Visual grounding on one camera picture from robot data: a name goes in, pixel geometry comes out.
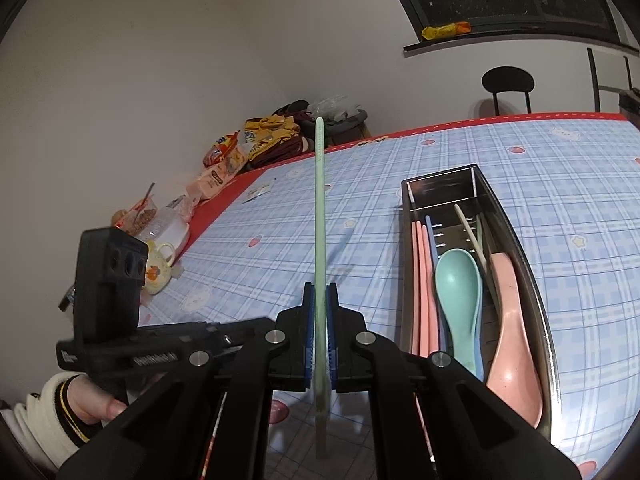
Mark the black frame chair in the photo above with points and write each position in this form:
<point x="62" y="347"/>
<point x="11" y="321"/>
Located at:
<point x="592" y="80"/>

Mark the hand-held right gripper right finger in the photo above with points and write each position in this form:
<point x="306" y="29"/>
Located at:
<point x="332" y="335"/>

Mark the jar of food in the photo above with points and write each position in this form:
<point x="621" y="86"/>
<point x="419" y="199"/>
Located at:
<point x="140" y="215"/>

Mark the yellow snack packet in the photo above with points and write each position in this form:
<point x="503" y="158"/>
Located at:
<point x="445" y="30"/>

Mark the pale snack packet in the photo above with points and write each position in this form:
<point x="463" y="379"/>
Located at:
<point x="232" y="162"/>

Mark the electric pressure cooker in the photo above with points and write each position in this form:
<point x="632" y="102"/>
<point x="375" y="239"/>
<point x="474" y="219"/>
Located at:
<point x="631" y="105"/>

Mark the person's left hand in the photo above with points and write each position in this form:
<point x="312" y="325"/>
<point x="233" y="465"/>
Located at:
<point x="95" y="405"/>

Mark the cream chopstick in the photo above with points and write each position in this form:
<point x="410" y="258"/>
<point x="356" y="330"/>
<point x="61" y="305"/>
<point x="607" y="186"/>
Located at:
<point x="467" y="230"/>

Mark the black round-back chair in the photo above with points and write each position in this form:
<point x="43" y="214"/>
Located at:
<point x="507" y="80"/>

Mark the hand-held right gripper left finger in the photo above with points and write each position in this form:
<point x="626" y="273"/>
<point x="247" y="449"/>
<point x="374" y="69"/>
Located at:
<point x="309" y="335"/>

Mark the pink spoon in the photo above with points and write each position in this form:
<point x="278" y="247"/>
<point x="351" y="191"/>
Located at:
<point x="510" y="360"/>

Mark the black window sill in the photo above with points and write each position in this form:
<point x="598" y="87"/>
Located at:
<point x="500" y="40"/>

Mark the white paper card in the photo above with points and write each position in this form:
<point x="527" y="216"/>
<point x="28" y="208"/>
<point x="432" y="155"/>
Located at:
<point x="257" y="194"/>

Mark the pink snack packet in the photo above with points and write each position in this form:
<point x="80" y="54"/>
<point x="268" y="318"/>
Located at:
<point x="210" y="185"/>

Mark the orange snack packet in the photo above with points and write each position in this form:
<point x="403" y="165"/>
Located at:
<point x="220" y="150"/>

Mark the cream ceramic pitcher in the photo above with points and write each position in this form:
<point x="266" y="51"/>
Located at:
<point x="157" y="270"/>

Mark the white plastic container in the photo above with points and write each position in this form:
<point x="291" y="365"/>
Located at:
<point x="165" y="230"/>

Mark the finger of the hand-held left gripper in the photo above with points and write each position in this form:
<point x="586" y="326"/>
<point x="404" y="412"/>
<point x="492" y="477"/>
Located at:
<point x="230" y="332"/>

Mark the yellow garment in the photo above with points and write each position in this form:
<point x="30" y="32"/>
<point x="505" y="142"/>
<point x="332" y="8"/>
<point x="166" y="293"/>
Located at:
<point x="270" y="137"/>

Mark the green spoon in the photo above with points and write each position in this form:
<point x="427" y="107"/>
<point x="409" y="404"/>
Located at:
<point x="457" y="280"/>

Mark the pile of clothes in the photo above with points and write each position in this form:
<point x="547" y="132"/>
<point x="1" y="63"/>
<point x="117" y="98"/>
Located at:
<point x="300" y="110"/>

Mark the blue plaid printed tablecloth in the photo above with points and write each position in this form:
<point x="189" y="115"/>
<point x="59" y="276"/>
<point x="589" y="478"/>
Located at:
<point x="375" y="185"/>

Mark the stainless steel utensil tray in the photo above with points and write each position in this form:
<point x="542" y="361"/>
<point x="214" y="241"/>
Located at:
<point x="450" y="185"/>

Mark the grey stool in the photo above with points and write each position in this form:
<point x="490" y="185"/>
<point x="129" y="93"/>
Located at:
<point x="350" y="130"/>

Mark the clear plastic bag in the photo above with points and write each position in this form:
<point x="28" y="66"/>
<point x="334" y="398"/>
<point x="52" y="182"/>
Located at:
<point x="332" y="107"/>

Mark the blue chopstick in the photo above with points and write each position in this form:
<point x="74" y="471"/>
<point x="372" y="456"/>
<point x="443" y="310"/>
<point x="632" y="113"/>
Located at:
<point x="431" y="240"/>

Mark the pink chopstick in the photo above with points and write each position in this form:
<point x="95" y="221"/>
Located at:
<point x="425" y="285"/>
<point x="416" y="280"/>

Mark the green chopstick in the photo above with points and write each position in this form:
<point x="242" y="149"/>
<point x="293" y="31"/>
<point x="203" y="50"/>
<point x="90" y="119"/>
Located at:
<point x="320" y="210"/>
<point x="480" y="230"/>

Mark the person's left forearm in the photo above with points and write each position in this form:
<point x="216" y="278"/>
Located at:
<point x="40" y="420"/>

